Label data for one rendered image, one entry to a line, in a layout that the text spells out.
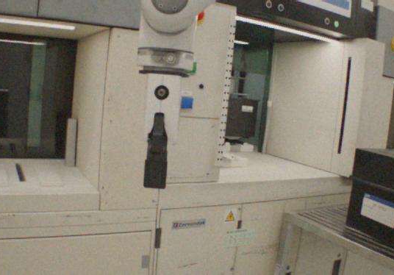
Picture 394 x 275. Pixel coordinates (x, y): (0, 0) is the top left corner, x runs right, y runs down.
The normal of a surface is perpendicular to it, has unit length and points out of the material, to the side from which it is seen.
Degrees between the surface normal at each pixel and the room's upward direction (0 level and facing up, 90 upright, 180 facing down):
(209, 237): 90
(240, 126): 90
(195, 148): 90
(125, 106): 90
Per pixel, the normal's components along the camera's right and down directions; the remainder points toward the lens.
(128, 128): 0.48, 0.14
